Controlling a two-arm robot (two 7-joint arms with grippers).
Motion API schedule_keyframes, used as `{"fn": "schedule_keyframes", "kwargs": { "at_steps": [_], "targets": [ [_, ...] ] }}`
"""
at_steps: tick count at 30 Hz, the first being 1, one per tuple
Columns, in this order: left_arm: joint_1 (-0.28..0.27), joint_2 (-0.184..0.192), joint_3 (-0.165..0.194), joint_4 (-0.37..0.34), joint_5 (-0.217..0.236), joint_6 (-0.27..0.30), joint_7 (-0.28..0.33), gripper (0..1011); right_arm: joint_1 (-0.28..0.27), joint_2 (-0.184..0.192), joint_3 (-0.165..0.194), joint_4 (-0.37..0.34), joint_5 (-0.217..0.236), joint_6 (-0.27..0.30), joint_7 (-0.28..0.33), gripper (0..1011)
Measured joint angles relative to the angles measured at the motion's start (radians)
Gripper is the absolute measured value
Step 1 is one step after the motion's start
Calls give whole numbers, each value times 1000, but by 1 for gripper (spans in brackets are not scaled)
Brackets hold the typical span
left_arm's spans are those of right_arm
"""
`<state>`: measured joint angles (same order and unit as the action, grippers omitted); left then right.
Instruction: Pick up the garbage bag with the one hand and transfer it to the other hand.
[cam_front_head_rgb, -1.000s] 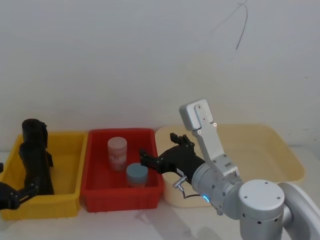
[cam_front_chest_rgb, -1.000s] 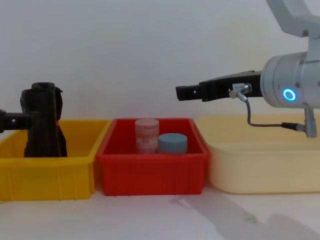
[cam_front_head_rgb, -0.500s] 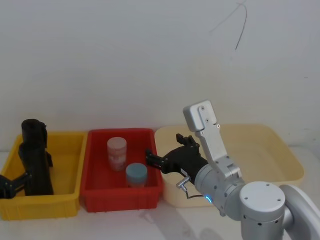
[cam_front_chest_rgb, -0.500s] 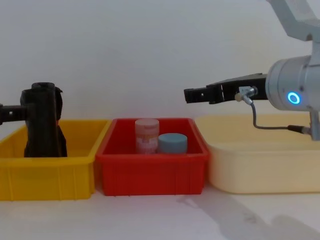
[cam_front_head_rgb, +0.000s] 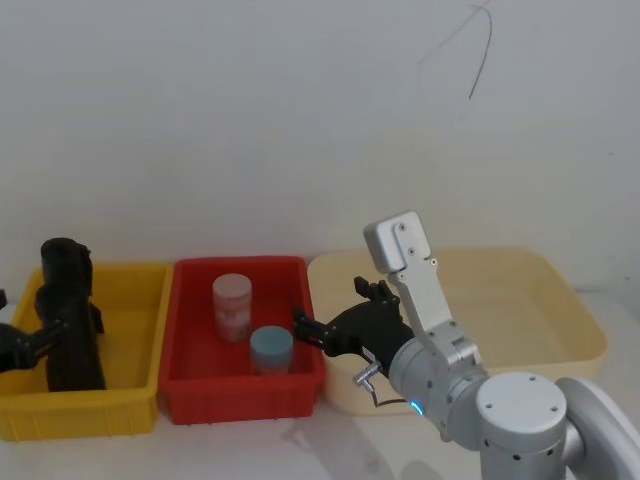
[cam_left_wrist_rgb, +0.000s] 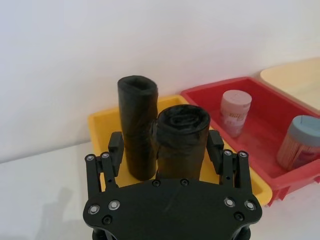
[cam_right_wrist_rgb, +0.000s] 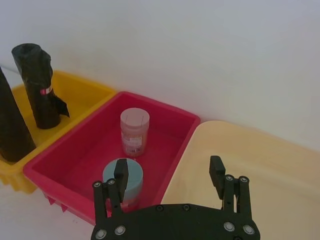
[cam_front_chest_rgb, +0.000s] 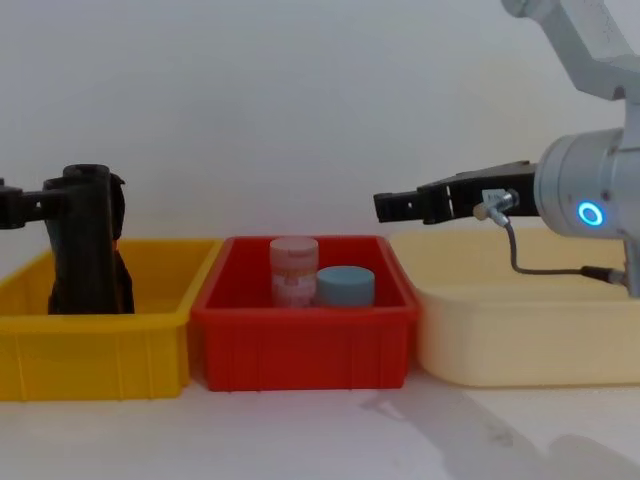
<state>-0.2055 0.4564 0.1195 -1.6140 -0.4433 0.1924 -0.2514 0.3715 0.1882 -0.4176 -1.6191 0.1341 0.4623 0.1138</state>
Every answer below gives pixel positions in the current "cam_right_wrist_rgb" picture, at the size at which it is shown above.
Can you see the black bag roll with label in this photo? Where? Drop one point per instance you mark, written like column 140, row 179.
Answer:
column 37, row 82

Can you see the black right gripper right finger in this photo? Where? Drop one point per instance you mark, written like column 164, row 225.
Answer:
column 217, row 175

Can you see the cream plastic bin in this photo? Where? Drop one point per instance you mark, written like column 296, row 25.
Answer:
column 240, row 150

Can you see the red plastic bin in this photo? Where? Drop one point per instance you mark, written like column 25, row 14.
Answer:
column 75, row 160

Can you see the plain black bag roll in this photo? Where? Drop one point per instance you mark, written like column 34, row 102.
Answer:
column 11, row 125

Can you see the yellow plastic bin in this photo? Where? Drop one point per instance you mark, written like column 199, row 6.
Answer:
column 80, row 97

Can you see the blue-lidded jar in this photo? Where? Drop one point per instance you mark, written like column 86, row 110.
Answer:
column 135, row 180

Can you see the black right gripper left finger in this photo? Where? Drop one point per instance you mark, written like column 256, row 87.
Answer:
column 121, row 175

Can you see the pink-lidded jar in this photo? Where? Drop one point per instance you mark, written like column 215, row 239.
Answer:
column 135, row 132

